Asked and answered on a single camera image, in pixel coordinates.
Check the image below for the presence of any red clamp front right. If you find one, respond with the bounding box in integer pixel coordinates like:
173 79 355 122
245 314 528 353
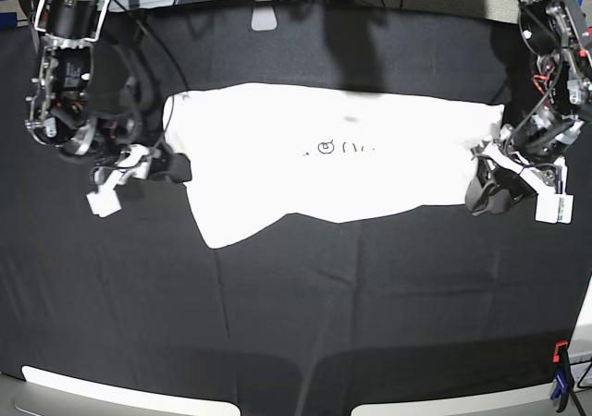
550 340 574 413

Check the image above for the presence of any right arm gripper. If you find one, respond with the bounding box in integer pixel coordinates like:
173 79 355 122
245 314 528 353
92 143 192 189

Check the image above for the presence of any grey table mount plate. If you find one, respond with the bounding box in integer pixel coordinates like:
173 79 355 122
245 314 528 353
251 2 278 32

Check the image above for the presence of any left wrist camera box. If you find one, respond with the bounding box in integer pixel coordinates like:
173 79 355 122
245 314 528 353
535 193 574 224

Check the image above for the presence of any black table cloth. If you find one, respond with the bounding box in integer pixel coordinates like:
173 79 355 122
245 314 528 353
1 5 591 415

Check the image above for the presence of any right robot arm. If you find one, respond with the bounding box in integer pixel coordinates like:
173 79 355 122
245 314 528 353
25 0 191 186

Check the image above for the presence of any white printed t-shirt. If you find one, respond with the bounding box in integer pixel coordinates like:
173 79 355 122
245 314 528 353
163 83 504 249

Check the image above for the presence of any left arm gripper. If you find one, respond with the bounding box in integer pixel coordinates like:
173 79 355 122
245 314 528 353
464 138 568 215

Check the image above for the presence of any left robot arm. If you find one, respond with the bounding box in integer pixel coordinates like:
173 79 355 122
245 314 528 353
465 0 591 224

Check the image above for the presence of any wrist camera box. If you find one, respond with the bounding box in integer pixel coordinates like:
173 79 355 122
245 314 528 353
535 193 574 224
86 190 121 218

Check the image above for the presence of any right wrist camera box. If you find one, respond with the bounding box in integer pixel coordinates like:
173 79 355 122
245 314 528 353
86 190 121 218

